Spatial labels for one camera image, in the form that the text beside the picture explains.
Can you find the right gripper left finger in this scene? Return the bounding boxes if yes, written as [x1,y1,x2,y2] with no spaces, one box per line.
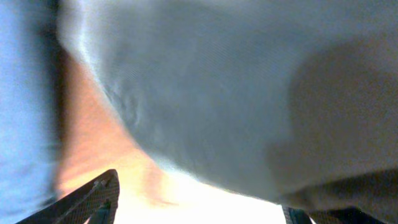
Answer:
[16,169,120,224]

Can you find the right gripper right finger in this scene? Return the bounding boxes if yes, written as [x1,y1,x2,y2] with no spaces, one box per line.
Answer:
[282,207,385,224]

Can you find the navy blue shorts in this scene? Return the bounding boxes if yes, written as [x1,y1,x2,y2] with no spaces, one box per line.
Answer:
[1,0,60,223]

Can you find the grey shorts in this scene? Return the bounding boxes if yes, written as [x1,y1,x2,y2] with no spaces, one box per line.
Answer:
[58,0,397,223]

